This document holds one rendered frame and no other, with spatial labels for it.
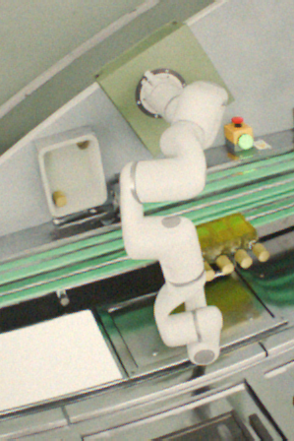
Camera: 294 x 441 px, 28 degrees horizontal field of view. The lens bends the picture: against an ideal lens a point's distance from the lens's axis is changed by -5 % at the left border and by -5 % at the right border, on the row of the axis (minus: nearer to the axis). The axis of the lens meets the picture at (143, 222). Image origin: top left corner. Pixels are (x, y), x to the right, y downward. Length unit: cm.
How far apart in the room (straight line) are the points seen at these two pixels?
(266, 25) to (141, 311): 98
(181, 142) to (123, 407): 68
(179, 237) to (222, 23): 87
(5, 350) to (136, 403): 43
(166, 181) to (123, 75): 56
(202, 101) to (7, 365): 88
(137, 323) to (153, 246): 56
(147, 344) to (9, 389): 41
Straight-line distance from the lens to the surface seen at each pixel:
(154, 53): 169
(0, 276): 174
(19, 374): 165
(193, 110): 134
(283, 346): 163
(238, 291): 179
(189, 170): 119
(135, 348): 165
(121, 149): 186
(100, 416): 152
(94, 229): 180
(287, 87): 204
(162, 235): 119
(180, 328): 136
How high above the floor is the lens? 239
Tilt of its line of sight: 55 degrees down
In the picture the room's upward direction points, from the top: 145 degrees clockwise
